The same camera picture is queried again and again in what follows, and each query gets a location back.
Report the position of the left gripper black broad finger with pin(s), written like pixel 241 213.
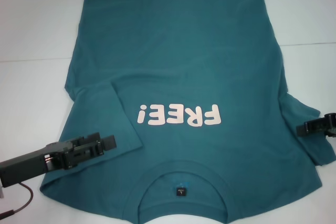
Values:
pixel 109 142

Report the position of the right gripper black short finger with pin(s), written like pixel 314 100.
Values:
pixel 330 133

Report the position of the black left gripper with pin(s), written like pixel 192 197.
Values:
pixel 23 169

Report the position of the right gripper black long finger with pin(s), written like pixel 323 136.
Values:
pixel 303 129

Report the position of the teal t-shirt with FREE print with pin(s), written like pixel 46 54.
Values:
pixel 168 51

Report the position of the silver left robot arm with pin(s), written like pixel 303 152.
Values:
pixel 2 191

